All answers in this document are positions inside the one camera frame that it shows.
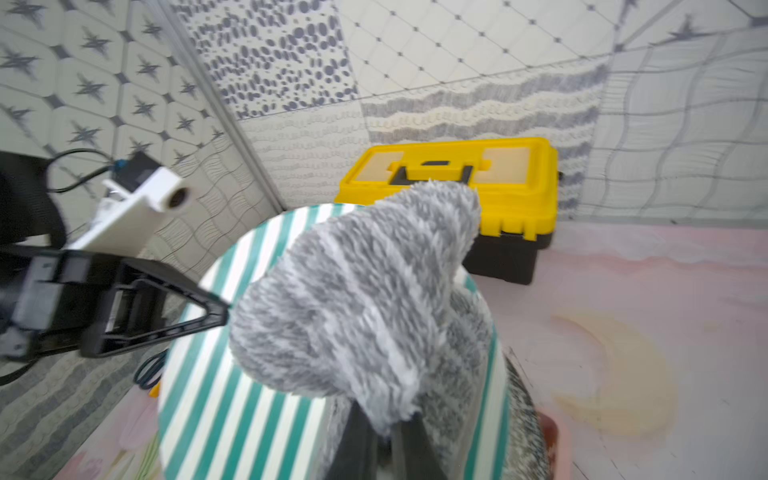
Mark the speckled grey ceramic plate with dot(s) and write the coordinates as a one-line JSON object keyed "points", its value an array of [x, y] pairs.
{"points": [[526, 451]]}

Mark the green white striped plate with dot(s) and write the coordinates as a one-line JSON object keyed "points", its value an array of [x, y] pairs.
{"points": [[218, 423]]}

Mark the grey fluffy cloth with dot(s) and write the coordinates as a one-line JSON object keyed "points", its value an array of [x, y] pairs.
{"points": [[365, 308]]}

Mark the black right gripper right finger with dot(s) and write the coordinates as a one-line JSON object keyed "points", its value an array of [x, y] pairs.
{"points": [[413, 457]]}

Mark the pink perforated plastic basket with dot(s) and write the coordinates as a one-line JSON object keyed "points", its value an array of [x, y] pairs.
{"points": [[558, 444]]}

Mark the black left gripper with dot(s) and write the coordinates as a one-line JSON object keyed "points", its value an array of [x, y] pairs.
{"points": [[54, 301]]}

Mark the yellow handled pliers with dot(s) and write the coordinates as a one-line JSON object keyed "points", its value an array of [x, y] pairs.
{"points": [[148, 376]]}

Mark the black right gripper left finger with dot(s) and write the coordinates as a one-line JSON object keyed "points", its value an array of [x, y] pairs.
{"points": [[358, 449]]}

